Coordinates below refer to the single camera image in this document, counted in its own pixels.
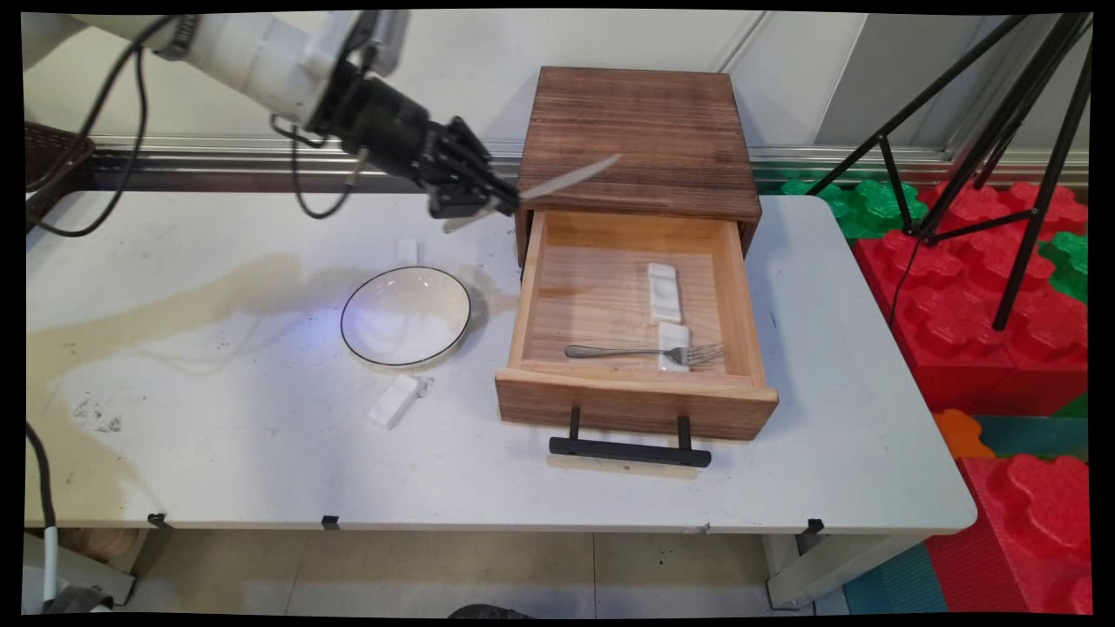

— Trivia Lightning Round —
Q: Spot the large red foam block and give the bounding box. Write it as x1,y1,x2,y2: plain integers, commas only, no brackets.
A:
852,181,1090,415

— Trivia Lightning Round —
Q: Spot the dark wooden cabinet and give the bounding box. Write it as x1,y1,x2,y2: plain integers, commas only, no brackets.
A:
514,66,763,266

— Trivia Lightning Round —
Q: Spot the long white cutlery rest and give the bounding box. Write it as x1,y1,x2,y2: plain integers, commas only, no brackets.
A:
646,262,685,326

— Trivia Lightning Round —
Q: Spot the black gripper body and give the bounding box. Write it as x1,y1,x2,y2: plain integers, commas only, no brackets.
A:
312,73,456,187

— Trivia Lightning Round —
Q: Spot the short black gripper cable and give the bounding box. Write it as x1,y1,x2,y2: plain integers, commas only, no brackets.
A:
269,113,368,220

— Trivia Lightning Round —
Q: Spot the light wooden drawer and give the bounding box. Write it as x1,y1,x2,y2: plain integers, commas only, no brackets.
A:
494,209,781,442

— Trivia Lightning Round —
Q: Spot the white plate with black rim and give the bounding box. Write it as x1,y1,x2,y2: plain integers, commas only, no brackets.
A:
340,266,472,367

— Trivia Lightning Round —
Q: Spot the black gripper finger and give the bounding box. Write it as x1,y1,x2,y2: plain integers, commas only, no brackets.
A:
446,117,522,212
429,185,503,219

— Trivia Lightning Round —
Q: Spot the green foam block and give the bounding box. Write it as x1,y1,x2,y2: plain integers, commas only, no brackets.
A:
780,177,929,240
1039,230,1090,303

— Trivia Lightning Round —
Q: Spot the aluminium wall rail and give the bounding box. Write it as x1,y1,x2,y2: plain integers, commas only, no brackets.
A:
87,136,1090,194

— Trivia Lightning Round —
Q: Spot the white table leg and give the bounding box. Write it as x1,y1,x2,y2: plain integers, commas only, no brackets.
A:
765,533,917,610

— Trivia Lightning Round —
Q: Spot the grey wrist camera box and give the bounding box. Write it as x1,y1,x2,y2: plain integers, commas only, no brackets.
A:
344,10,411,78

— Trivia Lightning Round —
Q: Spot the black drawer handle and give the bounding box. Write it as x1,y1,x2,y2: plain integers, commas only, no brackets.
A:
548,407,713,469

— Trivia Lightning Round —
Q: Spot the white rectangular cutlery rest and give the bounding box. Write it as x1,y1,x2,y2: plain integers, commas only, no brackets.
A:
367,374,434,430

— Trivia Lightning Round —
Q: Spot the black tripod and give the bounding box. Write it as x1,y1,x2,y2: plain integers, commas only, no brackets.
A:
806,13,1094,332

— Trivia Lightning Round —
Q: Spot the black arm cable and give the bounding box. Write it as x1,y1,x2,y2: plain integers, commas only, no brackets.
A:
26,15,182,239

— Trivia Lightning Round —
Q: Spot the teal foam mat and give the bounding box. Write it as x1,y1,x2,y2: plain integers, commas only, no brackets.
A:
971,414,1090,459
842,543,949,615

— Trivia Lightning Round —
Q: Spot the orange foam piece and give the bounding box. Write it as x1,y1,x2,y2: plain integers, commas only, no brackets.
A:
932,408,997,460

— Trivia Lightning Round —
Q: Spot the short white cutlery rest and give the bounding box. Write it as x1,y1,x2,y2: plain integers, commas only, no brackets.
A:
656,321,692,374

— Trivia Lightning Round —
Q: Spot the silver fork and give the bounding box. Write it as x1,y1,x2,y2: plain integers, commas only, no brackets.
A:
564,342,726,367

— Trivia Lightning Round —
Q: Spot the silver table knife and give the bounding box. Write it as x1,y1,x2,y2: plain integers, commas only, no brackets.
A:
443,155,621,234

